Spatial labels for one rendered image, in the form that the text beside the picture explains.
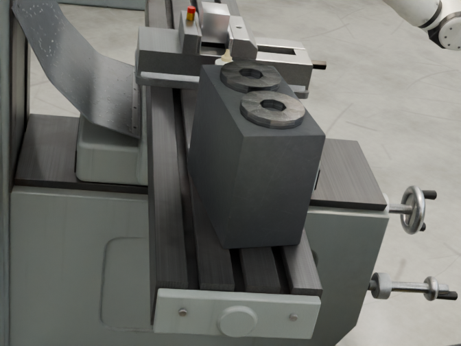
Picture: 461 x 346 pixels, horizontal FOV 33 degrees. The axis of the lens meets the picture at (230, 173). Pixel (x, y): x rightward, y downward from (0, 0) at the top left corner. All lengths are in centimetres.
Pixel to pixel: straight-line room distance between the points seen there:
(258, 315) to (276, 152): 22
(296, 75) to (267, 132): 55
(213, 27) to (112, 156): 32
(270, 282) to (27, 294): 80
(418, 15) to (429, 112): 248
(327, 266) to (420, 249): 122
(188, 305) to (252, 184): 18
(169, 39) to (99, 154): 27
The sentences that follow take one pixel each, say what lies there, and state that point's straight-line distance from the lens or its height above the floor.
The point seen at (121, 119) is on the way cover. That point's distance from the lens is 155.
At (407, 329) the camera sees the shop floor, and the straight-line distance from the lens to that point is 257.
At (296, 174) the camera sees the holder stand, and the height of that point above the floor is 106.
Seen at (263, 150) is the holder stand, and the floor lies 110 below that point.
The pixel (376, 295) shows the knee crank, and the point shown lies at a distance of 181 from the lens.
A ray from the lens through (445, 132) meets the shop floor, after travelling 385.
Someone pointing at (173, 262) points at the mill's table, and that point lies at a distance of 108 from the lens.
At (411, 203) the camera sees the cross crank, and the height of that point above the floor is 65.
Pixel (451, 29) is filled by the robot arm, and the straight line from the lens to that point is 152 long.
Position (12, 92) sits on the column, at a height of 93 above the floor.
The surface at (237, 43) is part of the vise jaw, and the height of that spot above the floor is 103.
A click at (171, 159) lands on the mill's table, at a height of 93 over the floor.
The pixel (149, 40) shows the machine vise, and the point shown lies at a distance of 157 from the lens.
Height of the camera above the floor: 160
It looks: 31 degrees down
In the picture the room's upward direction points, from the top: 10 degrees clockwise
